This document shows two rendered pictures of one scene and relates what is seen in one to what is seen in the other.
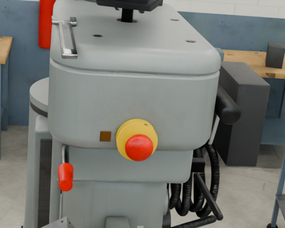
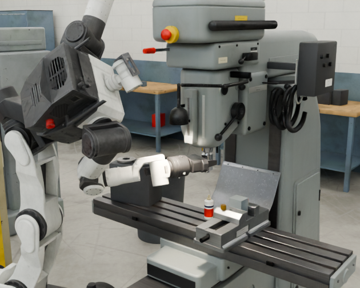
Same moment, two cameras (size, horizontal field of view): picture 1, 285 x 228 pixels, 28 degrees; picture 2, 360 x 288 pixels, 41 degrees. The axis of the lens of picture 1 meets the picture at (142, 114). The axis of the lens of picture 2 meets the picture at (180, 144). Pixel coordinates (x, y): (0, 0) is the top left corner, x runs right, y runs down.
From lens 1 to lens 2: 1.42 m
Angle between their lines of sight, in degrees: 46
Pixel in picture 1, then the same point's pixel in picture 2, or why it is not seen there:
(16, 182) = (349, 206)
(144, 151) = (165, 35)
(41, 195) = not seen: hidden behind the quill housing
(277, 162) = not seen: outside the picture
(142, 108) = (174, 21)
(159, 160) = (201, 56)
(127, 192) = (197, 76)
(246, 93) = (303, 48)
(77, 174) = (172, 63)
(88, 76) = (156, 8)
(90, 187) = (184, 74)
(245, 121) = (304, 66)
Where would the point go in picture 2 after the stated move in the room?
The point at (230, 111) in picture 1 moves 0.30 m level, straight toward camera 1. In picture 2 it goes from (211, 23) to (133, 24)
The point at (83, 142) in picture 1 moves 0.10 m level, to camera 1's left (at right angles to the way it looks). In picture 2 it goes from (156, 37) to (140, 36)
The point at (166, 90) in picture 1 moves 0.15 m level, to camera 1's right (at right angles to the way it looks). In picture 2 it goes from (180, 12) to (211, 12)
